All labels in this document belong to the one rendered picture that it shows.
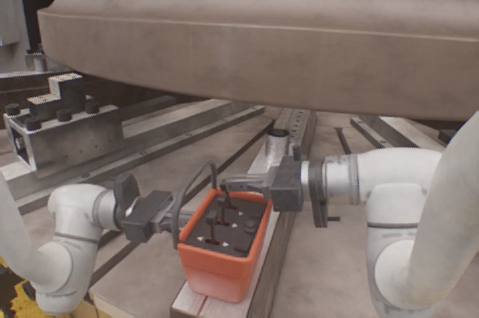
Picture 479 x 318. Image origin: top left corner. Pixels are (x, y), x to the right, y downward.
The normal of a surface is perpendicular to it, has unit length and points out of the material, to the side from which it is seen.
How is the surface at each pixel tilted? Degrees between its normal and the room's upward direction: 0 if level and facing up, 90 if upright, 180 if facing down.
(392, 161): 36
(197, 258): 97
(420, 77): 90
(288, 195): 90
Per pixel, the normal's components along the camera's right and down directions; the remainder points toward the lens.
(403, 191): -0.33, -0.08
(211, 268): -0.29, 0.46
